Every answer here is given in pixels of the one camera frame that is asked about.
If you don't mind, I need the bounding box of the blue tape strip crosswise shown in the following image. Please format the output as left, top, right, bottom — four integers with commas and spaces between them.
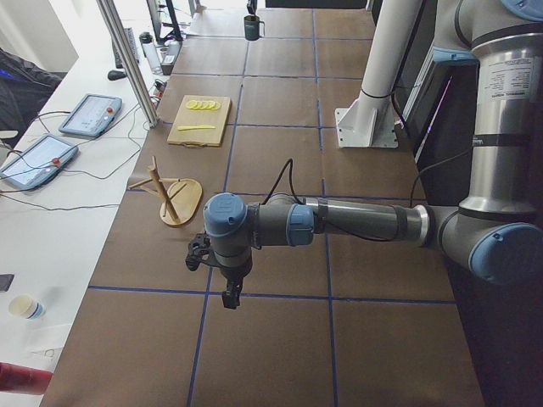
87, 285, 456, 305

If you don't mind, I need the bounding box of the clear water bottle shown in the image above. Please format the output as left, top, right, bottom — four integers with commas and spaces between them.
139, 31, 162, 75

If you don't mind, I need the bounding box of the white paper cup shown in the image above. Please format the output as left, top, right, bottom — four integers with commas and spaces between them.
8, 294, 46, 320

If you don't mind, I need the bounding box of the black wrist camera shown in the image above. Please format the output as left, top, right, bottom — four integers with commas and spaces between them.
185, 232, 215, 271

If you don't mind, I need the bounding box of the black control cabinet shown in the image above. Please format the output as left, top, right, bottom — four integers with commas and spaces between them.
395, 1, 479, 206

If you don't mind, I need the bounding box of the wooden cutting board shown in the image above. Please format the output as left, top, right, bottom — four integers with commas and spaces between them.
167, 94, 232, 147

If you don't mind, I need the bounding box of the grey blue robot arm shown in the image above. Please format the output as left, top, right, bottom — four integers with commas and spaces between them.
186, 1, 542, 309

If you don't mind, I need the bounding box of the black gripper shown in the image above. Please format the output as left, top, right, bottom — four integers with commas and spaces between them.
221, 265, 251, 309

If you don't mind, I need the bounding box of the black computer mouse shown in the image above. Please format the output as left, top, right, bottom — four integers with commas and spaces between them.
107, 70, 127, 81

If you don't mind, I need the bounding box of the yellow plastic knife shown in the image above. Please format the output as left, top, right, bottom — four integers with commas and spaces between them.
176, 125, 216, 131

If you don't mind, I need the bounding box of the wooden cup storage rack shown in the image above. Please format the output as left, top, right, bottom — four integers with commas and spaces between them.
128, 156, 203, 227

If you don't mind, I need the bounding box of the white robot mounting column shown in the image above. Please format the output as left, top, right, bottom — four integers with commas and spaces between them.
335, 0, 423, 148

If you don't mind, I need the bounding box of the red cylindrical object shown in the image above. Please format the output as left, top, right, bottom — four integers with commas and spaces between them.
1, 362, 53, 395

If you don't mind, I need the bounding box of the aluminium frame post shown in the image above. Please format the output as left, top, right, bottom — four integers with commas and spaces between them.
97, 0, 159, 128

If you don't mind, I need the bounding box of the black smartphone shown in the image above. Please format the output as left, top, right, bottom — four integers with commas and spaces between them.
0, 274, 14, 293

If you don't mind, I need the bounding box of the blue teach pendant tablet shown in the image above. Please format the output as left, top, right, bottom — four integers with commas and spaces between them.
59, 93, 122, 137
1, 134, 79, 191

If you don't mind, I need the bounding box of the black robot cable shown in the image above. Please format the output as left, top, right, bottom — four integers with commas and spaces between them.
260, 159, 306, 207

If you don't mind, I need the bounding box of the teal mug with yellow interior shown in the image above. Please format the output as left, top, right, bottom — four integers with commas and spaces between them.
244, 14, 266, 42

